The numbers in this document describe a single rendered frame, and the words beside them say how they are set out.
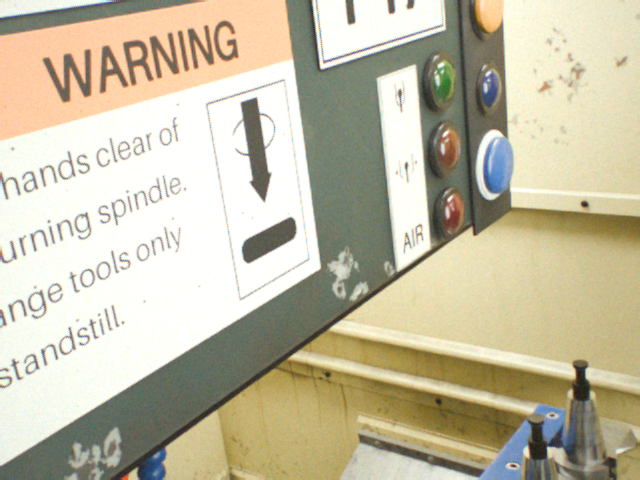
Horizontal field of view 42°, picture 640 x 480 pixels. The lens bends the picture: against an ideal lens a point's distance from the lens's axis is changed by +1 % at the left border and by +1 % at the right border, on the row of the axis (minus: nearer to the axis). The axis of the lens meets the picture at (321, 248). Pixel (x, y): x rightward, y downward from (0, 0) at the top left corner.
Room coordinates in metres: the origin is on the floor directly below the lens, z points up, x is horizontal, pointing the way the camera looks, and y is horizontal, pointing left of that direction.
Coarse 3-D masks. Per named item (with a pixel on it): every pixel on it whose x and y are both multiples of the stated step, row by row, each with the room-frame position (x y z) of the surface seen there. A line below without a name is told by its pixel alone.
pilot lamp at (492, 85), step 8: (488, 72) 0.42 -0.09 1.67; (496, 72) 0.42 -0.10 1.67; (488, 80) 0.42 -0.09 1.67; (496, 80) 0.42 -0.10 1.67; (488, 88) 0.42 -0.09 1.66; (496, 88) 0.42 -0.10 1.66; (488, 96) 0.42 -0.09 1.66; (496, 96) 0.42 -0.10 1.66; (488, 104) 0.42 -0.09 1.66; (496, 104) 0.42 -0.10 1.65
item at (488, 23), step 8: (480, 0) 0.41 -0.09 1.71; (488, 0) 0.41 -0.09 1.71; (496, 0) 0.42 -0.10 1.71; (480, 8) 0.41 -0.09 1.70; (488, 8) 0.41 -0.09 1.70; (496, 8) 0.42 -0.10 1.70; (480, 16) 0.41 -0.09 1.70; (488, 16) 0.41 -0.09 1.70; (496, 16) 0.42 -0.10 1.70; (480, 24) 0.41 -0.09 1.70; (488, 24) 0.41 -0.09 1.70; (496, 24) 0.42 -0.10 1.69; (488, 32) 0.42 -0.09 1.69
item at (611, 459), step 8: (560, 440) 0.76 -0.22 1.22; (552, 448) 0.74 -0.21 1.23; (608, 448) 0.73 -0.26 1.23; (560, 456) 0.73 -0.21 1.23; (608, 456) 0.72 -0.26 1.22; (616, 456) 0.72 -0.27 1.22; (560, 464) 0.71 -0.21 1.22; (568, 464) 0.71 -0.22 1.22; (600, 464) 0.71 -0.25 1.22; (608, 464) 0.72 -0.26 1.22; (616, 464) 0.71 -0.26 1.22; (560, 472) 0.72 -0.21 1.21; (568, 472) 0.71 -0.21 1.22; (576, 472) 0.70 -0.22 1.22; (584, 472) 0.70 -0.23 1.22; (592, 472) 0.70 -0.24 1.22; (600, 472) 0.70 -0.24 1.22; (608, 472) 0.70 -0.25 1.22; (616, 472) 0.72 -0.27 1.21
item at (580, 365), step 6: (576, 360) 0.73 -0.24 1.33; (582, 360) 0.73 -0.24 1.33; (576, 366) 0.72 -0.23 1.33; (582, 366) 0.72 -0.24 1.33; (588, 366) 0.72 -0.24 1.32; (576, 372) 0.73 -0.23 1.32; (582, 372) 0.72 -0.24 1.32; (576, 378) 0.73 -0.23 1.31; (582, 378) 0.72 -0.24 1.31; (576, 384) 0.73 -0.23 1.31; (582, 384) 0.72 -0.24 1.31; (588, 384) 0.72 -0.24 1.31; (576, 390) 0.72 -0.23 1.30; (582, 390) 0.72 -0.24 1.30; (588, 390) 0.72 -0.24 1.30; (576, 396) 0.72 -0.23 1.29; (582, 396) 0.72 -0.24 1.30; (588, 396) 0.72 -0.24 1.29
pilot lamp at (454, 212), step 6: (450, 198) 0.38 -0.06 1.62; (456, 198) 0.38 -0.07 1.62; (450, 204) 0.38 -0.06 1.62; (456, 204) 0.38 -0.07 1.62; (462, 204) 0.39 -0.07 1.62; (450, 210) 0.38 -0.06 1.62; (456, 210) 0.38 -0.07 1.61; (462, 210) 0.39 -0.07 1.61; (450, 216) 0.38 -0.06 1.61; (456, 216) 0.38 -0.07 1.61; (462, 216) 0.39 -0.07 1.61; (450, 222) 0.38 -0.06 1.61; (456, 222) 0.38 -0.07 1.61; (462, 222) 0.39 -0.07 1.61; (450, 228) 0.38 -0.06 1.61; (456, 228) 0.38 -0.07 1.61
